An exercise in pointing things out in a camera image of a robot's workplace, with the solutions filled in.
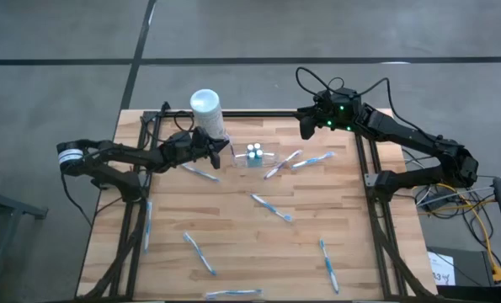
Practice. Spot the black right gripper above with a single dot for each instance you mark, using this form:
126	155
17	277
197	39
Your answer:
336	115

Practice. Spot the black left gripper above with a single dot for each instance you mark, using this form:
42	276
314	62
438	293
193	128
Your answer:
187	147

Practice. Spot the purple toothbrush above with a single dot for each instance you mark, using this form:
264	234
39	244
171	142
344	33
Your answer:
281	165
232	151

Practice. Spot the blue toothbrush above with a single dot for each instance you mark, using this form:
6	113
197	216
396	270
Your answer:
147	231
329	266
271	207
313	160
201	173
233	293
198	252

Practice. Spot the clear acrylic organizer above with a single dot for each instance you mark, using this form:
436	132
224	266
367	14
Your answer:
267	160

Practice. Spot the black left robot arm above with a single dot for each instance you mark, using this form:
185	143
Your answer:
128	155

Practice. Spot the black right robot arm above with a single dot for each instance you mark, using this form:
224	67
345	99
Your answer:
401	130

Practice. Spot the white wipes canister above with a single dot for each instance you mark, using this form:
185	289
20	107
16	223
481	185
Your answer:
208	113

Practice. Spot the white paper sheet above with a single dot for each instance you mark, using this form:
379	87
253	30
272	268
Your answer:
441	265

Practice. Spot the dark metal stand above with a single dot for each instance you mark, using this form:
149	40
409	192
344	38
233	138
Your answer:
10	206

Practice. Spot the dark grey case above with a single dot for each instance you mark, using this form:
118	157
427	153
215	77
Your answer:
469	265

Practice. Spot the black aluminium table frame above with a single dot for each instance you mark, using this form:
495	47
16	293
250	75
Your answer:
267	113

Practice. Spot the black frame clamp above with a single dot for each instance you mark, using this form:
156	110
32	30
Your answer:
165	107

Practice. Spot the grey metal bracket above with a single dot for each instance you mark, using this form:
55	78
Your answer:
370	180

